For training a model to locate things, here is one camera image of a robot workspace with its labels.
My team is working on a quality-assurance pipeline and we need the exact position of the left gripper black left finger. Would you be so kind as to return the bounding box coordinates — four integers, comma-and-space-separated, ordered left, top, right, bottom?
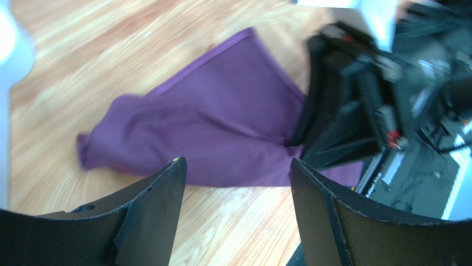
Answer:
40, 157, 187, 265

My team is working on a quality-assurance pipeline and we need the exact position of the purple cloth napkin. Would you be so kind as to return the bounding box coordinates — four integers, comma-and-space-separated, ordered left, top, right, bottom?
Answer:
76, 26, 364, 188

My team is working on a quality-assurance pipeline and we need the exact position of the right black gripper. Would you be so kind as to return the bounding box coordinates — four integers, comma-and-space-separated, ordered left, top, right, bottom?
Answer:
288, 22, 410, 171

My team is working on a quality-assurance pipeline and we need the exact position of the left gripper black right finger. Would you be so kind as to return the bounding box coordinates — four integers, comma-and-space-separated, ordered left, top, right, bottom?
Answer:
290, 157, 443, 266

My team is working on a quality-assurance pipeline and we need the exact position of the white grey clothes rack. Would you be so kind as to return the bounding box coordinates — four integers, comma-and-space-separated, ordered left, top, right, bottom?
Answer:
1, 1, 35, 210

